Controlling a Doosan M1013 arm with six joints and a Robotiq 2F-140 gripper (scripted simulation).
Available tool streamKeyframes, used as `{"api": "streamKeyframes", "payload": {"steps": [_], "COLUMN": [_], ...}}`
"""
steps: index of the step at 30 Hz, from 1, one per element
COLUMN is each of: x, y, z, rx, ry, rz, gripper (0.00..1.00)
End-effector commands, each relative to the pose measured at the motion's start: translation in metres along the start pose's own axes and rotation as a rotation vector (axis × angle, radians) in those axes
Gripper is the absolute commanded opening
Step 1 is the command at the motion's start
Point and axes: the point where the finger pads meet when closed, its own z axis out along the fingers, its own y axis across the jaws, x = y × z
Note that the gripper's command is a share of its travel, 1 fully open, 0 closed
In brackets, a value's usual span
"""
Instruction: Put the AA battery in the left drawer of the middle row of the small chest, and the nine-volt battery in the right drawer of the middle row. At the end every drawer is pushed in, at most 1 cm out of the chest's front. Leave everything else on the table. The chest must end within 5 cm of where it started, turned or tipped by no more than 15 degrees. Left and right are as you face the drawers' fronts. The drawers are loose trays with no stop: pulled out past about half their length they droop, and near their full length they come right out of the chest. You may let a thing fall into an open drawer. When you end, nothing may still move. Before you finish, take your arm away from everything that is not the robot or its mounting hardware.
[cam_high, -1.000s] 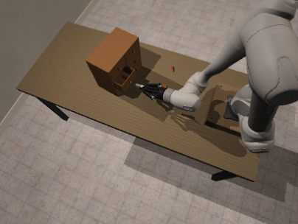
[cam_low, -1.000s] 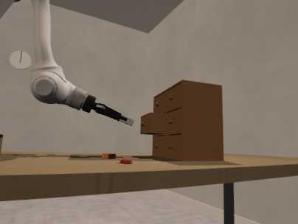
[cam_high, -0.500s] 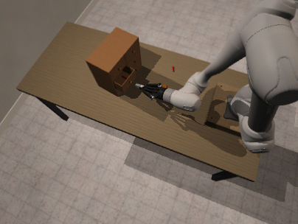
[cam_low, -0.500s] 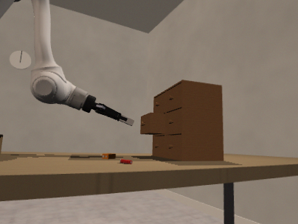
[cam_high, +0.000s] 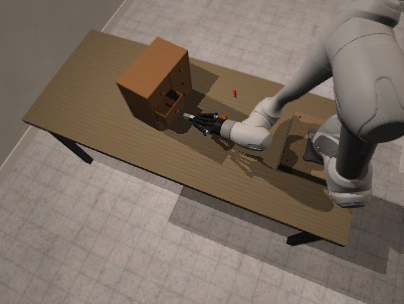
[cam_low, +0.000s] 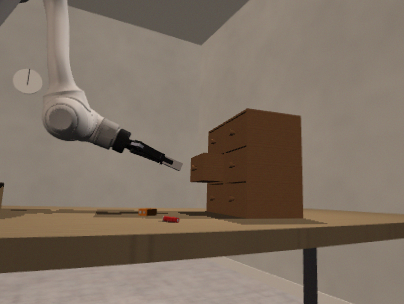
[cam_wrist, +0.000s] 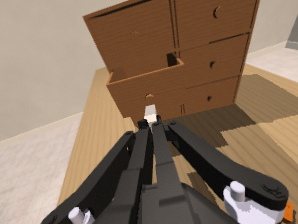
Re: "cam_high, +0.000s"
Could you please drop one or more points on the small brown chest of drawers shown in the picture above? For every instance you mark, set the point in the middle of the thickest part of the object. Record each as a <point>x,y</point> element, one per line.
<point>144,76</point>

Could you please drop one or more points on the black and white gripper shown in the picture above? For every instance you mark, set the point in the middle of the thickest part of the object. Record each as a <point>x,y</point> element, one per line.
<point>210,124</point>

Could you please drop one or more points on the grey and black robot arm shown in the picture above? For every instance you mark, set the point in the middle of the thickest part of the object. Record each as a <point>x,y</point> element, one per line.
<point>359,50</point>

